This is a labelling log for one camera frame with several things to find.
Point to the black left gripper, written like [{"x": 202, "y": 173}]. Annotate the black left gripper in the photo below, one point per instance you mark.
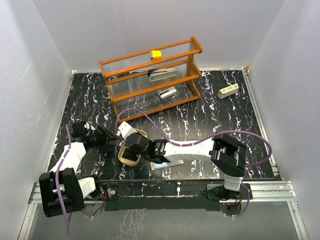
[{"x": 105, "y": 136}]

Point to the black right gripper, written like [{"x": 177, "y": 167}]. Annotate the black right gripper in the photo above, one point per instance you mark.
[{"x": 137, "y": 133}]

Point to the pink leather card holder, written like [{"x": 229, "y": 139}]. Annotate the pink leather card holder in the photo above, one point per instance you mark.
[{"x": 176, "y": 163}]

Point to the black credit card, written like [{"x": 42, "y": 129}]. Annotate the black credit card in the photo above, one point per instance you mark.
[{"x": 130, "y": 155}]

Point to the beige card box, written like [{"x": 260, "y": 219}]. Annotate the beige card box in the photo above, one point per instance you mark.
[{"x": 126, "y": 162}]

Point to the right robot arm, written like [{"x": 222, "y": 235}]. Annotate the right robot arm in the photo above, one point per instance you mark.
[{"x": 224, "y": 151}]

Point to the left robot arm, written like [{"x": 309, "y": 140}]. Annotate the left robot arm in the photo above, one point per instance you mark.
[{"x": 62, "y": 191}]

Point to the small white stapler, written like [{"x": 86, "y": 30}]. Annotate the small white stapler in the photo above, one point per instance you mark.
[{"x": 167, "y": 93}]

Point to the orange wooden shelf rack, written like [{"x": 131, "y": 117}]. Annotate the orange wooden shelf rack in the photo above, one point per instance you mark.
[{"x": 132, "y": 94}]

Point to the large grey black stapler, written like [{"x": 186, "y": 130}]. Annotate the large grey black stapler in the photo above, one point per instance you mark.
[{"x": 155, "y": 75}]

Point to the yellow grey tape dispenser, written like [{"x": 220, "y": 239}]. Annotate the yellow grey tape dispenser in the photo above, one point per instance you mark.
[{"x": 155, "y": 55}]

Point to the white staples box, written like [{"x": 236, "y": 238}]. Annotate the white staples box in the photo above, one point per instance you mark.
[{"x": 228, "y": 91}]

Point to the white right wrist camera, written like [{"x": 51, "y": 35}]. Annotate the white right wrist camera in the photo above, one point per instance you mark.
[{"x": 126, "y": 130}]

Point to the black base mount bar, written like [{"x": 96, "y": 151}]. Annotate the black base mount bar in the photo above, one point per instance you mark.
[{"x": 160, "y": 194}]

